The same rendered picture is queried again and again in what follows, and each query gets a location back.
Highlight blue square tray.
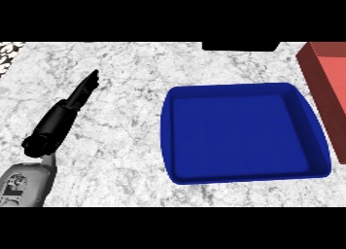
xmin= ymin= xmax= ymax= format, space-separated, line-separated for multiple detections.
xmin=160 ymin=82 xmax=332 ymax=186

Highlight red-brown cardboard box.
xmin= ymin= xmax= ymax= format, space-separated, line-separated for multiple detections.
xmin=295 ymin=41 xmax=346 ymax=166

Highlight black appliance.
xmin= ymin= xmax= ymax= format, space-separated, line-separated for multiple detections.
xmin=200 ymin=41 xmax=280 ymax=52

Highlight black and white patterned cloth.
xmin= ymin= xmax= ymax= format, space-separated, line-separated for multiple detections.
xmin=0 ymin=41 xmax=26 ymax=95

